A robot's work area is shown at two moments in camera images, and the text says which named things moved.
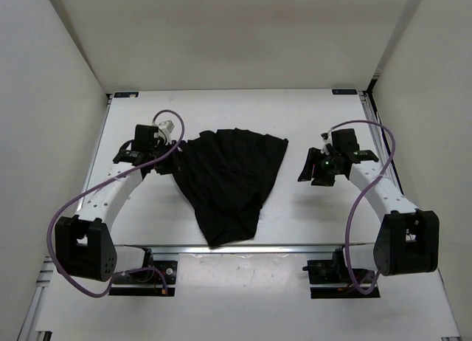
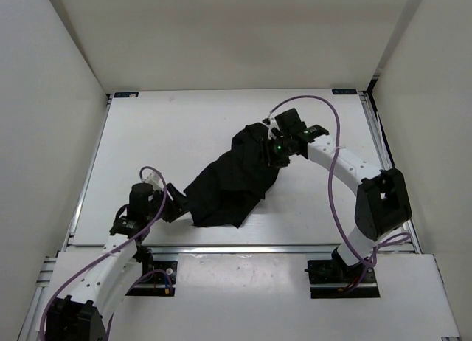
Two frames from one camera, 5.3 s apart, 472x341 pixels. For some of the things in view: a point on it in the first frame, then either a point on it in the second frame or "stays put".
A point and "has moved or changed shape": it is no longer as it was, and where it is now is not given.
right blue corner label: x=344 y=91 stays put
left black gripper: x=175 y=164 → x=178 y=206
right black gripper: x=313 y=157 → x=273 y=162
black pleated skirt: x=228 y=173 has moved or changed shape
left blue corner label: x=126 y=94 stays put
